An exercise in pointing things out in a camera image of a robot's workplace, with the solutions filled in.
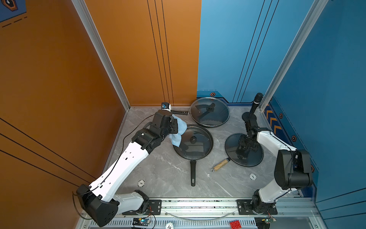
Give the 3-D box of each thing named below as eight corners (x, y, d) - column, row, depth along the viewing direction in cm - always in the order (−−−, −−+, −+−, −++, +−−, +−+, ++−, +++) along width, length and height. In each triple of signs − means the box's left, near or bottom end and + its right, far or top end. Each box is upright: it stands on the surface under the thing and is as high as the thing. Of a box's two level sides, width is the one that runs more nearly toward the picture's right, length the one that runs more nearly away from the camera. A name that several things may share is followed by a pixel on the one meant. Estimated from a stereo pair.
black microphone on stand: (246, 123, 111) (259, 98, 91) (242, 119, 114) (254, 93, 94) (251, 121, 113) (264, 96, 92) (247, 117, 115) (259, 92, 95)
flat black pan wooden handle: (212, 172, 86) (213, 171, 85) (210, 170, 87) (211, 168, 86) (230, 161, 91) (231, 159, 90) (228, 158, 92) (229, 157, 91)
